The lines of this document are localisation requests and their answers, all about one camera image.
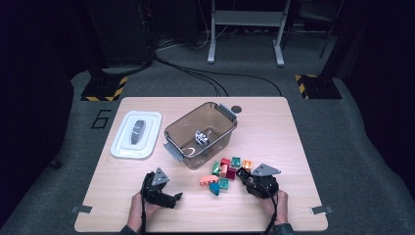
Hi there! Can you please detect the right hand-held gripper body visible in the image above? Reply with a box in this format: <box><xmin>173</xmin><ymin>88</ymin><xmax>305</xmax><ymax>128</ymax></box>
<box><xmin>245</xmin><ymin>164</ymin><xmax>282</xmax><ymax>200</ymax></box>

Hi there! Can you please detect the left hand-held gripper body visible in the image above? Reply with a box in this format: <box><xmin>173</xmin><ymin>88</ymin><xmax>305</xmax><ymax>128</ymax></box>
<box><xmin>140</xmin><ymin>167</ymin><xmax>174</xmax><ymax>208</ymax></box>

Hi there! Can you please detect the black toy block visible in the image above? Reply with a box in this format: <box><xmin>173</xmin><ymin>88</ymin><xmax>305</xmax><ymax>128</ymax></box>
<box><xmin>236</xmin><ymin>166</ymin><xmax>252</xmax><ymax>180</ymax></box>

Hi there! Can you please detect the long pink toy block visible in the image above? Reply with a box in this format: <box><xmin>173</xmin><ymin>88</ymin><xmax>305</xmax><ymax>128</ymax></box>
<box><xmin>200</xmin><ymin>174</ymin><xmax>219</xmax><ymax>187</ymax></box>

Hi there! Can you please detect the white lid with grey handle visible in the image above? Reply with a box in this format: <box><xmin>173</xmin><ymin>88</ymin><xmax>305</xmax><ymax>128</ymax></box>
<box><xmin>110</xmin><ymin>110</ymin><xmax>163</xmax><ymax>161</ymax></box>

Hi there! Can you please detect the white toy car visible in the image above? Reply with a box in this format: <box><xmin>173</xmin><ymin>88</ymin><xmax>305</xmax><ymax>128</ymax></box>
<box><xmin>195</xmin><ymin>129</ymin><xmax>210</xmax><ymax>146</ymax></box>

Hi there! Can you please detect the clear grey storage box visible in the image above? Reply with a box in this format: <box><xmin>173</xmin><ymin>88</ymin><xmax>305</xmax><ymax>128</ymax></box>
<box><xmin>162</xmin><ymin>101</ymin><xmax>239</xmax><ymax>170</ymax></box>

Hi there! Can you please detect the person's left hand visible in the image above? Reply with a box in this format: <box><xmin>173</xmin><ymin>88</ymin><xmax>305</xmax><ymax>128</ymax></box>
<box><xmin>126</xmin><ymin>191</ymin><xmax>162</xmax><ymax>233</ymax></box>

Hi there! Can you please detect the person's right hand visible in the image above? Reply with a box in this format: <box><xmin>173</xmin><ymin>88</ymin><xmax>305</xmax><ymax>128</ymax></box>
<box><xmin>258</xmin><ymin>189</ymin><xmax>290</xmax><ymax>227</ymax></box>

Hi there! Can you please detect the grey tape strip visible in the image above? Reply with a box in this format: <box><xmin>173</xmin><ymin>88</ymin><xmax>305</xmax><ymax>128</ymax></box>
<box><xmin>309</xmin><ymin>205</ymin><xmax>334</xmax><ymax>215</ymax></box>
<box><xmin>70</xmin><ymin>205</ymin><xmax>93</xmax><ymax>214</ymax></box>

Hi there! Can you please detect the black yellow striped stand base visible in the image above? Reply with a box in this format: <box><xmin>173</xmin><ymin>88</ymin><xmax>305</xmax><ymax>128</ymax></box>
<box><xmin>295</xmin><ymin>73</ymin><xmax>343</xmax><ymax>100</ymax></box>
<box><xmin>80</xmin><ymin>74</ymin><xmax>129</xmax><ymax>102</ymax></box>

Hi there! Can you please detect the dark cabinet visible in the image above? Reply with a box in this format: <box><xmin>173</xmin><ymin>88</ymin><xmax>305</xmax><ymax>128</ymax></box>
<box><xmin>86</xmin><ymin>0</ymin><xmax>155</xmax><ymax>68</ymax></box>

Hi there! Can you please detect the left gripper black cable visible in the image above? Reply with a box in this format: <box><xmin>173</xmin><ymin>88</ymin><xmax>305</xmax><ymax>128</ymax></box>
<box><xmin>140</xmin><ymin>182</ymin><xmax>149</xmax><ymax>235</ymax></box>

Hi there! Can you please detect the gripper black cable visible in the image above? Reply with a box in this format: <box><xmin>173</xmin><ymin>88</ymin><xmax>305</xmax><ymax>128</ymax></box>
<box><xmin>140</xmin><ymin>182</ymin><xmax>149</xmax><ymax>235</ymax></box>
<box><xmin>257</xmin><ymin>182</ymin><xmax>280</xmax><ymax>235</ymax></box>

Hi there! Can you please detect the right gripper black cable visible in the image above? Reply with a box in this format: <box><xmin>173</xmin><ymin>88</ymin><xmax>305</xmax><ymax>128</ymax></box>
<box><xmin>257</xmin><ymin>182</ymin><xmax>280</xmax><ymax>235</ymax></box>

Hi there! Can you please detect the short black floor cable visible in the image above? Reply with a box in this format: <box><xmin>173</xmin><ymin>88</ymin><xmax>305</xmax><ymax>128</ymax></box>
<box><xmin>156</xmin><ymin>58</ymin><xmax>229</xmax><ymax>98</ymax></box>

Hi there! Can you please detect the long black floor cable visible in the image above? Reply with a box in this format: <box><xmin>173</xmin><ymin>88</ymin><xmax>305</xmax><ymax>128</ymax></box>
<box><xmin>153</xmin><ymin>55</ymin><xmax>283</xmax><ymax>97</ymax></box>

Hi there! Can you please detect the white floor cable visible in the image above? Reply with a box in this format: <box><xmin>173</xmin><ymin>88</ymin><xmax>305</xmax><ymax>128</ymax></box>
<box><xmin>156</xmin><ymin>30</ymin><xmax>211</xmax><ymax>52</ymax></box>

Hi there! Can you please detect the white metal stand frame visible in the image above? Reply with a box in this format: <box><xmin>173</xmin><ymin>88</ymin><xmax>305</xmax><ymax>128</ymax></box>
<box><xmin>207</xmin><ymin>0</ymin><xmax>293</xmax><ymax>68</ymax></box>

